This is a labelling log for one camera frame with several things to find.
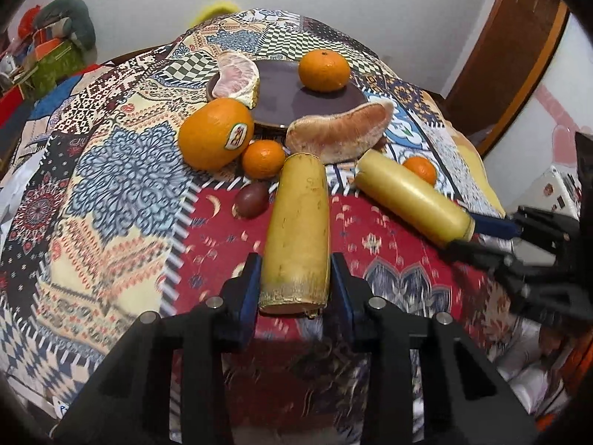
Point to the green patterned box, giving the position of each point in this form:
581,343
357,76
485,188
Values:
58,62

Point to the brown wooden door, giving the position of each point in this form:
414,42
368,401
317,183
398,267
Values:
505,51

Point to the patterned patchwork tablecloth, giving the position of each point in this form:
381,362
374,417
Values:
125,204

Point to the yellow sugarcane piece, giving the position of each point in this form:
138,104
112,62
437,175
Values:
296,231
407,194

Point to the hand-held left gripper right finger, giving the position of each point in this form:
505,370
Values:
340,287

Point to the small tangerine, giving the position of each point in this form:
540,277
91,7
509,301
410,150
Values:
263,160
422,169

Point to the white appliance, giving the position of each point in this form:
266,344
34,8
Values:
549,190

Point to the long peeled pomelo segment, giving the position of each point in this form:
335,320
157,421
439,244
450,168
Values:
338,132

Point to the large orange with sticker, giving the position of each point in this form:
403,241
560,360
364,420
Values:
208,134

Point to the big tangerine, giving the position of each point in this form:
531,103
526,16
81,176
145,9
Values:
324,70

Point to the dark brown plate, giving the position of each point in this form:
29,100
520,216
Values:
282,97

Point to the dark purple passion fruit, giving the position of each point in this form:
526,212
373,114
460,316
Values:
251,200

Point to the short peeled pomelo segment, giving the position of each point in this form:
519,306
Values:
238,76

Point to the yellow-green fuzzy object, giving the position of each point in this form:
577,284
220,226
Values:
215,10

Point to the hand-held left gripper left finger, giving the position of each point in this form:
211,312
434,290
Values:
250,287

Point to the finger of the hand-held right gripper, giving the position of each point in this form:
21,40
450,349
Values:
493,227
477,254

